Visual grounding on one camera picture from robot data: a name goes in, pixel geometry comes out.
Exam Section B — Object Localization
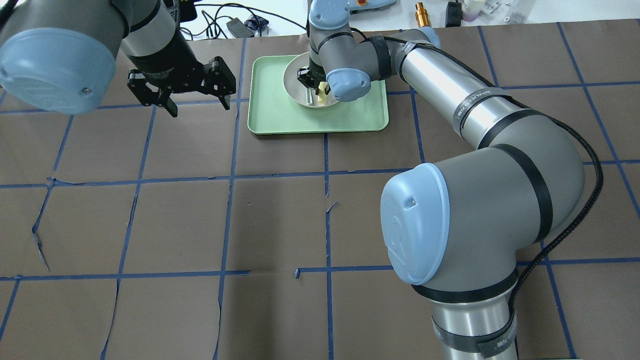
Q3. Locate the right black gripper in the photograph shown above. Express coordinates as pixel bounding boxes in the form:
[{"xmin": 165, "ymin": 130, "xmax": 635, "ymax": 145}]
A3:
[{"xmin": 297, "ymin": 63, "xmax": 329, "ymax": 106}]

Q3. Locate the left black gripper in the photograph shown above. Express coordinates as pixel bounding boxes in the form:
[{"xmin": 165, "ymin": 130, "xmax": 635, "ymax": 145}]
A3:
[{"xmin": 127, "ymin": 32, "xmax": 237, "ymax": 118}]

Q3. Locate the yellow plastic fork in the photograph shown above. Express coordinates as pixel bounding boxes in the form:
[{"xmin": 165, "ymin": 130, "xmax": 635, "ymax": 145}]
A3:
[{"xmin": 316, "ymin": 81, "xmax": 330, "ymax": 104}]

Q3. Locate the white round plate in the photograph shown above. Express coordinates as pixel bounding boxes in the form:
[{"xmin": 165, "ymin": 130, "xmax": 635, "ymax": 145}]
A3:
[{"xmin": 283, "ymin": 51, "xmax": 338, "ymax": 109}]

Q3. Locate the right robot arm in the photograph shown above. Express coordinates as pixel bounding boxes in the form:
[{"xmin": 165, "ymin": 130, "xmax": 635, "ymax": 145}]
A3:
[{"xmin": 298, "ymin": 0, "xmax": 603, "ymax": 360}]

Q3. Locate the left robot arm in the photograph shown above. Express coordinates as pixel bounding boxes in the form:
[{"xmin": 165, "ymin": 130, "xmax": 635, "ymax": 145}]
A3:
[{"xmin": 0, "ymin": 0, "xmax": 237, "ymax": 117}]

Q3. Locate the light green tray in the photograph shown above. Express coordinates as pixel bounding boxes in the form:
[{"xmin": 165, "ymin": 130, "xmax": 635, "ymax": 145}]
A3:
[{"xmin": 247, "ymin": 55, "xmax": 389, "ymax": 135}]

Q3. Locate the black power adapter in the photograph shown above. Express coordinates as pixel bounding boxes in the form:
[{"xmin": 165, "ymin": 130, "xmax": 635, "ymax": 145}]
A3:
[{"xmin": 226, "ymin": 17, "xmax": 255, "ymax": 39}]

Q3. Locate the teach pendant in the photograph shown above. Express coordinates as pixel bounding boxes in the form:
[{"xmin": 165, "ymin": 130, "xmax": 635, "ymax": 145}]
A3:
[{"xmin": 348, "ymin": 0, "xmax": 398, "ymax": 15}]

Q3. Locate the brass cylinder tool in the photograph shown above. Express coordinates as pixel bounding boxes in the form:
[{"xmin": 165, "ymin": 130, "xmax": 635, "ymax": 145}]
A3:
[{"xmin": 414, "ymin": 2, "xmax": 431, "ymax": 28}]

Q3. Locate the white cup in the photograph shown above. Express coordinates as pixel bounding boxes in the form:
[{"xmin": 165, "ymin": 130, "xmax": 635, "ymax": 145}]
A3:
[{"xmin": 461, "ymin": 0, "xmax": 486, "ymax": 23}]

